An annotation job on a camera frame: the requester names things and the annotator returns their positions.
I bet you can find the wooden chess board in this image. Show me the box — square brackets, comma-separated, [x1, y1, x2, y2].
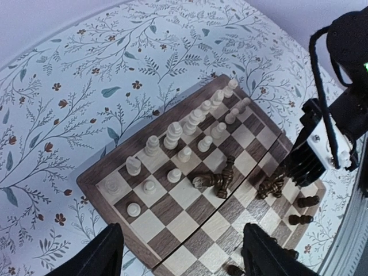
[77, 75, 325, 275]

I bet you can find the pile of dark pieces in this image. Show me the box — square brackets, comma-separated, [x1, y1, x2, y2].
[192, 155, 286, 200]

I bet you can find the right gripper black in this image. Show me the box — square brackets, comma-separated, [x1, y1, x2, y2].
[280, 9, 367, 187]

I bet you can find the dark pawn placed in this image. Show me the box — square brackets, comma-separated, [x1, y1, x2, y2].
[225, 264, 245, 276]

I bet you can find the row of white pieces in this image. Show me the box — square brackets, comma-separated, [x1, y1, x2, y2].
[98, 89, 259, 225]

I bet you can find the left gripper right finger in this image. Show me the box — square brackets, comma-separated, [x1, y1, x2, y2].
[241, 223, 317, 276]

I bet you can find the dark pawn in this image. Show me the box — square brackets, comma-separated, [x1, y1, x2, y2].
[297, 195, 320, 208]

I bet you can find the dark piece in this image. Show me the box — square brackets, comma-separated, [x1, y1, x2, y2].
[288, 214, 314, 225]

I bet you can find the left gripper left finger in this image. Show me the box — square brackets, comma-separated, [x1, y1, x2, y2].
[51, 223, 124, 276]

